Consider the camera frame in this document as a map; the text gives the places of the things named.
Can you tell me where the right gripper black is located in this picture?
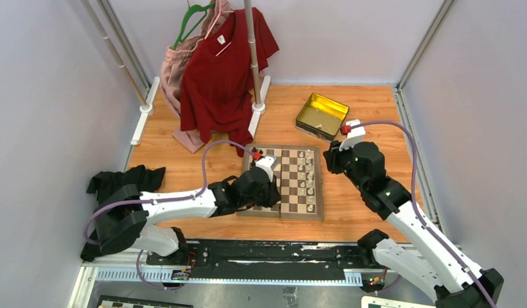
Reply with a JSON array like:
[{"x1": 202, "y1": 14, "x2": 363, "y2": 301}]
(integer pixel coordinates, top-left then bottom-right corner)
[{"x1": 324, "y1": 137, "x2": 368, "y2": 192}]

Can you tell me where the yellow metal tin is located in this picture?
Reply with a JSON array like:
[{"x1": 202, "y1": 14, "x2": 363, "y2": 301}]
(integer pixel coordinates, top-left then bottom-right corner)
[{"x1": 295, "y1": 92, "x2": 350, "y2": 142}]

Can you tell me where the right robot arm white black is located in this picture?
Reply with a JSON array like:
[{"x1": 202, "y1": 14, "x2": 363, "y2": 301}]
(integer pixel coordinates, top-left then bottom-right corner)
[{"x1": 324, "y1": 141, "x2": 504, "y2": 307}]

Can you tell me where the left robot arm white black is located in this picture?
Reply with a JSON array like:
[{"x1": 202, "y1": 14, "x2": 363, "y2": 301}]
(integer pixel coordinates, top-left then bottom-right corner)
[{"x1": 83, "y1": 166, "x2": 281, "y2": 265}]

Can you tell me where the black chess pieces row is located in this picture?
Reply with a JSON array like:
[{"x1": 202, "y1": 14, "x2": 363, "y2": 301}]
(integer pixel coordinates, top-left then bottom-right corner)
[{"x1": 252, "y1": 148, "x2": 264, "y2": 160}]

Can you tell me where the wooden chess board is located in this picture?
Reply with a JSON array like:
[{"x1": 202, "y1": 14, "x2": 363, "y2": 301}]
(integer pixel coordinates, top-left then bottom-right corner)
[{"x1": 237, "y1": 144, "x2": 324, "y2": 221}]

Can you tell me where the white rack base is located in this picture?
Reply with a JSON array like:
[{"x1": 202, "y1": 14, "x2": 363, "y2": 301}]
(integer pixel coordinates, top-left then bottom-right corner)
[{"x1": 248, "y1": 74, "x2": 272, "y2": 139}]

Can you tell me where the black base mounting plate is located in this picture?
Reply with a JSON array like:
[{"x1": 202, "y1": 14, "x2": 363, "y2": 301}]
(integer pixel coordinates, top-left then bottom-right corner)
[{"x1": 146, "y1": 239, "x2": 384, "y2": 282}]

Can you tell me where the red t-shirt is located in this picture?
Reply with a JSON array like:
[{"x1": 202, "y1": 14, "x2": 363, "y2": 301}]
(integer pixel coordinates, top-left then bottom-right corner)
[{"x1": 180, "y1": 10, "x2": 254, "y2": 146}]

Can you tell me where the pink garment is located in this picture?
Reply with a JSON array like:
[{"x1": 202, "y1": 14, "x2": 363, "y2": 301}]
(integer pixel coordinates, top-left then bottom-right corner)
[{"x1": 160, "y1": 0, "x2": 232, "y2": 154}]

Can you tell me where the black cloth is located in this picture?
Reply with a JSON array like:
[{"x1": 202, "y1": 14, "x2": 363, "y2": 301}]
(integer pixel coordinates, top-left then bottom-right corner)
[{"x1": 80, "y1": 165, "x2": 166, "y2": 262}]

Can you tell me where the green clothes hanger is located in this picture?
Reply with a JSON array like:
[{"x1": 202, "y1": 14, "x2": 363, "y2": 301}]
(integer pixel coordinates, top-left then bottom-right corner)
[{"x1": 171, "y1": 2, "x2": 216, "y2": 50}]

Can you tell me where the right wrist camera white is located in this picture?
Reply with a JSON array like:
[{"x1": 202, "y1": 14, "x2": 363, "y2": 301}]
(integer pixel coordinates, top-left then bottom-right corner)
[{"x1": 339, "y1": 119, "x2": 366, "y2": 151}]

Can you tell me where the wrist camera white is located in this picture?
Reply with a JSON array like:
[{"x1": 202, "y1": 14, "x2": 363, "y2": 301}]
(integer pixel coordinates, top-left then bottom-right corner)
[
  {"x1": 255, "y1": 155, "x2": 278, "y2": 182},
  {"x1": 339, "y1": 119, "x2": 366, "y2": 151}
]

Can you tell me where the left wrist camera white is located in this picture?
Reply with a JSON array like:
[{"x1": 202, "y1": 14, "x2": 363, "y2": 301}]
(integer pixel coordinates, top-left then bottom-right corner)
[{"x1": 255, "y1": 155, "x2": 278, "y2": 182}]

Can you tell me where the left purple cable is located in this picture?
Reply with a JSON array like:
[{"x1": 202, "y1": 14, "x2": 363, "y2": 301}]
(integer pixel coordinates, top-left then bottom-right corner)
[{"x1": 83, "y1": 140, "x2": 262, "y2": 291}]

